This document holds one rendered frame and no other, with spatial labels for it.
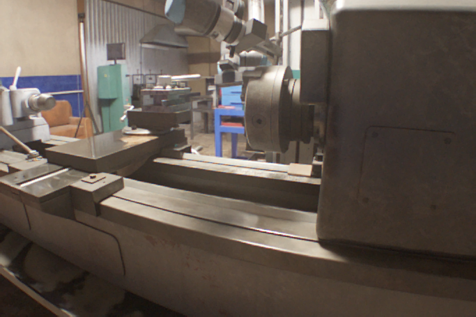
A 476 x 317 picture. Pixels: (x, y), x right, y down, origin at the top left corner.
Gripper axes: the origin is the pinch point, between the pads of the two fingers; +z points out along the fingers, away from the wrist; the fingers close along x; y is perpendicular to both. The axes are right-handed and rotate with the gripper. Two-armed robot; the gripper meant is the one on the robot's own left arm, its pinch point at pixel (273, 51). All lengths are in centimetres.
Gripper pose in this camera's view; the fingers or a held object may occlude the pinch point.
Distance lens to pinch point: 81.3
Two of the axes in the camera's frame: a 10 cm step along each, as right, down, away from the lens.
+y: -1.7, 9.7, -1.5
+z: 8.2, 2.2, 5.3
